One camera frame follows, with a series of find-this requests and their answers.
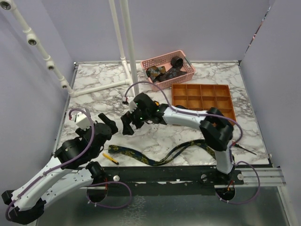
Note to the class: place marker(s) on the yellow black pencil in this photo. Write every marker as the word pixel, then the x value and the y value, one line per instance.
pixel 110 159

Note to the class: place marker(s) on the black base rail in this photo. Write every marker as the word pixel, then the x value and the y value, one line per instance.
pixel 168 180

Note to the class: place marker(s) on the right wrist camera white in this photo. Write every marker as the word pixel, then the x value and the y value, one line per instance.
pixel 132 106

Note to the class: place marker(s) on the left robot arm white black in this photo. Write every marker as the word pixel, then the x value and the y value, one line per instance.
pixel 71 167

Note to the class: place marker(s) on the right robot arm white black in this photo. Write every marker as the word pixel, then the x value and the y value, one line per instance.
pixel 216 128

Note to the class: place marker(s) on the orange compartment tray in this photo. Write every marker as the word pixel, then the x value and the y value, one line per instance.
pixel 202 97

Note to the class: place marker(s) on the white pvc pipe rack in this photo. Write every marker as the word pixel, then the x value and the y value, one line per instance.
pixel 129 68

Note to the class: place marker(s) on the pink plastic basket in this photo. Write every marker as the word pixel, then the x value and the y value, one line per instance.
pixel 164 60

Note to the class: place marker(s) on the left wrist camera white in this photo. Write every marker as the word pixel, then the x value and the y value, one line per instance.
pixel 82 121

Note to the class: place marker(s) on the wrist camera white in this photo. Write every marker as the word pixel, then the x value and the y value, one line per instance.
pixel 132 106
pixel 82 121

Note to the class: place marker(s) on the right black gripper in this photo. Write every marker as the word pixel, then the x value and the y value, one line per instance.
pixel 126 119

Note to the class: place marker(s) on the dark blue-patterned tie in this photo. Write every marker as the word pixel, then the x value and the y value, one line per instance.
pixel 170 74

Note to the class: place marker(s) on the dark orange-patterned tie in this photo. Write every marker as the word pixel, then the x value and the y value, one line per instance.
pixel 156 74

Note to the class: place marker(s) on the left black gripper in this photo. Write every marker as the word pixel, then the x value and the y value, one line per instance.
pixel 111 123

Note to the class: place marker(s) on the rolled brown tie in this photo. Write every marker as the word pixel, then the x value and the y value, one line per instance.
pixel 177 62

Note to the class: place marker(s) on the orange handled screwdriver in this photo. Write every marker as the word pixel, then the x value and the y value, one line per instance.
pixel 240 147

